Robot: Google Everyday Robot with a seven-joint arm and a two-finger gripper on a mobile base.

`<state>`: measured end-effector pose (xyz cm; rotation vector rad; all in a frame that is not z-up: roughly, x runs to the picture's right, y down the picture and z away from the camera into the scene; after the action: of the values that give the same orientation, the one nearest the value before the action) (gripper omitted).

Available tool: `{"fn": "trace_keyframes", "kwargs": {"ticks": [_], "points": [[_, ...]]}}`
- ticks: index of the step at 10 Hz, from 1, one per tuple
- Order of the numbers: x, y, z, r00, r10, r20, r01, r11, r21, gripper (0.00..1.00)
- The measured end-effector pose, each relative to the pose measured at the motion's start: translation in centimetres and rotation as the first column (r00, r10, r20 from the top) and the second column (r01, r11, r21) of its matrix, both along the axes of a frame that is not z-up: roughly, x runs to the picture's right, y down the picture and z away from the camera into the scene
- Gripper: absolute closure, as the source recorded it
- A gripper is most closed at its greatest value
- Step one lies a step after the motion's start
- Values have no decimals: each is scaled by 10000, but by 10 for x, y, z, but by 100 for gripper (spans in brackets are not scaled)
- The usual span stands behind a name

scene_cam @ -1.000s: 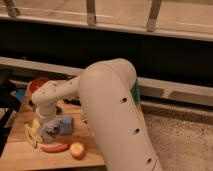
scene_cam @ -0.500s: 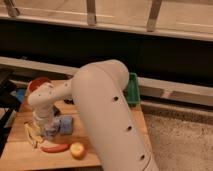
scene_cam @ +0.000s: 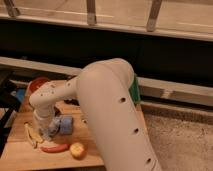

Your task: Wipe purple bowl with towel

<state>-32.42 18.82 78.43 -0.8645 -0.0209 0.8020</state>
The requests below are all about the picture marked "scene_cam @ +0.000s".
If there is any blue sponge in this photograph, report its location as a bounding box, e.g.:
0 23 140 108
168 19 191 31
60 116 73 135

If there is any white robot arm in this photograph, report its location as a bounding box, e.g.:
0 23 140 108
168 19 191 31
30 58 163 171

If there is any orange bowl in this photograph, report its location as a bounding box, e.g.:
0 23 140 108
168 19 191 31
29 77 49 92

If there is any red sausage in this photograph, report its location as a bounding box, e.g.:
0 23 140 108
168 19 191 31
41 144 69 153

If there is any green plastic tray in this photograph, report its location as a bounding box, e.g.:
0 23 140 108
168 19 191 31
129 75 141 104

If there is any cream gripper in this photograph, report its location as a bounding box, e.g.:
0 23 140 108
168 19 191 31
33 112 57 148

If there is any blue object on floor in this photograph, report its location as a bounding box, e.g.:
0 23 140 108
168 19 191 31
15 88 26 102

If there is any black chair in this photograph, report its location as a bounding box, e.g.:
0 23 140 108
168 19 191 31
0 69 21 156

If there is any red yellow apple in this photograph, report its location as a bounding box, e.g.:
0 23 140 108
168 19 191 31
69 142 86 159

